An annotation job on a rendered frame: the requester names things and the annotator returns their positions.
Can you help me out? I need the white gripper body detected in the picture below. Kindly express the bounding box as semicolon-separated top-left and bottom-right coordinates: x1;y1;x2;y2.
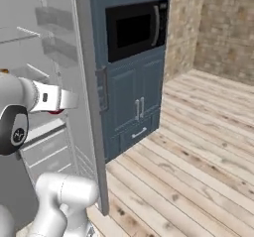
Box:
59;88;80;112

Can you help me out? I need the blue drawer front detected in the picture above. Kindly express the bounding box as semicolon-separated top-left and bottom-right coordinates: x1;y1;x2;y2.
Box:
118;114;157;152

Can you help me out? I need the clear fridge door bin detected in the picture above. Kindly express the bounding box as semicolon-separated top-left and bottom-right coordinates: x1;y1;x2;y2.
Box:
34;6;75;35
41;36;79;69

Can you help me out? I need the white fridge drawer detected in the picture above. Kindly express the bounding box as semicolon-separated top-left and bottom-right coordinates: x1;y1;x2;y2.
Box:
18;118;74;182

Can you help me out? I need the silver microwave handle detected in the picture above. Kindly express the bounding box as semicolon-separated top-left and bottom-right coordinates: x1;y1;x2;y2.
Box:
151;5;161;48

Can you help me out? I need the blue cupboard unit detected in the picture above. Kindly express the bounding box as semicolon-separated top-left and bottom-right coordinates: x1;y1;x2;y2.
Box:
87;0;172;164

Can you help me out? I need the blue cupboard door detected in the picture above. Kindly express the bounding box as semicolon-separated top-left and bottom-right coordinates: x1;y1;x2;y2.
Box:
138;56;166;118
108;64;141;135

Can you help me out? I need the silver drawer handle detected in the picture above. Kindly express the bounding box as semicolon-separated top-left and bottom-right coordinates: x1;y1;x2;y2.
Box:
131;126;149;140

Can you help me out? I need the silver cupboard door handle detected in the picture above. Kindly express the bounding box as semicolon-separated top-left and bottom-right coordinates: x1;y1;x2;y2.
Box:
139;96;146;119
134;98;141;122

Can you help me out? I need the black microwave oven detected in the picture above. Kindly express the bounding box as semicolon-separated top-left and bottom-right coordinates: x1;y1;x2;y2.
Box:
104;0;170;63

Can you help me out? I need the grey fridge door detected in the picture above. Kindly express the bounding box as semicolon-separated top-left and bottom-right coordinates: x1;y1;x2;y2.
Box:
35;0;110;217

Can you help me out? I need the clear fridge shelf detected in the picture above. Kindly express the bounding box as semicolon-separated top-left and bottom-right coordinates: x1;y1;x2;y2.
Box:
0;26;43;46

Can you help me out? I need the dark fridge door handle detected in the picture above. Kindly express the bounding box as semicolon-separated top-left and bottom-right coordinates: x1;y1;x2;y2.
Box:
94;65;109;115

